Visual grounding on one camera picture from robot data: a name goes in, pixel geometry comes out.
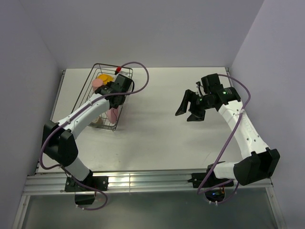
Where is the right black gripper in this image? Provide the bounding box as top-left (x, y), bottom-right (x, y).
top-left (175, 89), bottom-right (214, 122)

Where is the yellow ribbed bowl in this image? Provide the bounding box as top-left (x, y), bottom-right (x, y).
top-left (97, 74), bottom-right (114, 85)

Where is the pink plastic cup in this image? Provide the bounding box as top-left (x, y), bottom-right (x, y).
top-left (91, 78), bottom-right (103, 92)

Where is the pink round plate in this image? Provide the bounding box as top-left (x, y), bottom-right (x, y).
top-left (106, 108), bottom-right (119, 124)

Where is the small grey speckled bowl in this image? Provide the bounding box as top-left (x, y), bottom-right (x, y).
top-left (91, 116), bottom-right (103, 128)

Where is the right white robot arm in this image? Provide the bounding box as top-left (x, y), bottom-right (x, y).
top-left (175, 73), bottom-right (280, 189)

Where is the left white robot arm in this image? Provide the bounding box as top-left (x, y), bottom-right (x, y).
top-left (41, 73), bottom-right (134, 190)

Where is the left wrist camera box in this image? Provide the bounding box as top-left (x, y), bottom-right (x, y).
top-left (115, 66), bottom-right (125, 75)

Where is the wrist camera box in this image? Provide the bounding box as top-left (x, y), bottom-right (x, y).
top-left (196, 81), bottom-right (202, 93)
top-left (115, 66), bottom-right (125, 75)

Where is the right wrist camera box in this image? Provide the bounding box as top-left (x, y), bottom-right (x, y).
top-left (196, 81), bottom-right (202, 93)

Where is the black wire dish rack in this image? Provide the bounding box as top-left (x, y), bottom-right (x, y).
top-left (72, 63), bottom-right (122, 131)

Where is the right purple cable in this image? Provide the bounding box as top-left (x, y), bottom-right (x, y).
top-left (196, 73), bottom-right (251, 204)

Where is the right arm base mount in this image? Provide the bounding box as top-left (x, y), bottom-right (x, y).
top-left (187, 172), bottom-right (234, 188)

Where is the aluminium frame rail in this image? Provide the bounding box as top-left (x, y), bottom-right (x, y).
top-left (22, 168), bottom-right (272, 196)

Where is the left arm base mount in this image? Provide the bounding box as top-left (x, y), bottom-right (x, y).
top-left (64, 176), bottom-right (109, 206)

